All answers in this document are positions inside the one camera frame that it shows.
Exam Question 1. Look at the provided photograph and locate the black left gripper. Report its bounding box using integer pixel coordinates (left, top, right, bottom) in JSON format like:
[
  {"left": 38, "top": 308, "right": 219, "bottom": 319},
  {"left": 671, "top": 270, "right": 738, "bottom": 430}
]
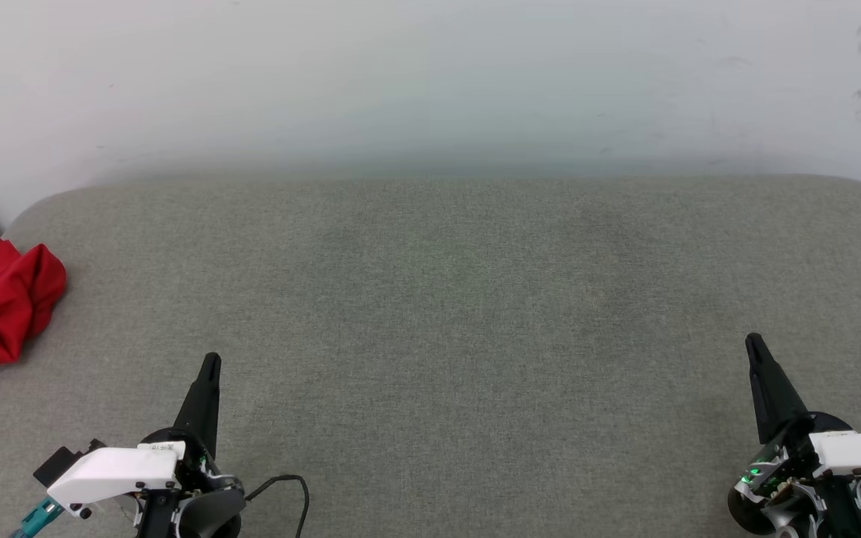
[{"left": 136, "top": 353, "right": 246, "bottom": 538}]

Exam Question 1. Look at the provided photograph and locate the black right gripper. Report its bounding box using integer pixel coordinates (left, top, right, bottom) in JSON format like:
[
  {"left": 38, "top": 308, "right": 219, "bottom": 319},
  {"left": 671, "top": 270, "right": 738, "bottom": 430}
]
[{"left": 728, "top": 333, "right": 861, "bottom": 538}]

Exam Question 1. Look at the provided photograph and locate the white left camera bracket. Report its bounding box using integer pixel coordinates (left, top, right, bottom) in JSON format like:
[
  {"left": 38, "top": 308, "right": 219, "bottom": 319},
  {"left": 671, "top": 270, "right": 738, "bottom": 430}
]
[{"left": 46, "top": 441, "right": 186, "bottom": 518}]

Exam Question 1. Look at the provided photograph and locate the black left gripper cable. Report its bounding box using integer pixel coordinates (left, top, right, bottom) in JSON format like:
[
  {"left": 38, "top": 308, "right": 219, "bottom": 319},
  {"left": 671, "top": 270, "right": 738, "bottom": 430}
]
[{"left": 244, "top": 474, "right": 311, "bottom": 538}]

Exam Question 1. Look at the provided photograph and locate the teal left cable connector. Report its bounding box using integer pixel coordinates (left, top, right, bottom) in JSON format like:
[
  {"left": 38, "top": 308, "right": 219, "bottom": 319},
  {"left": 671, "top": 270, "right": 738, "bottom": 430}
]
[{"left": 10, "top": 496, "right": 65, "bottom": 538}]

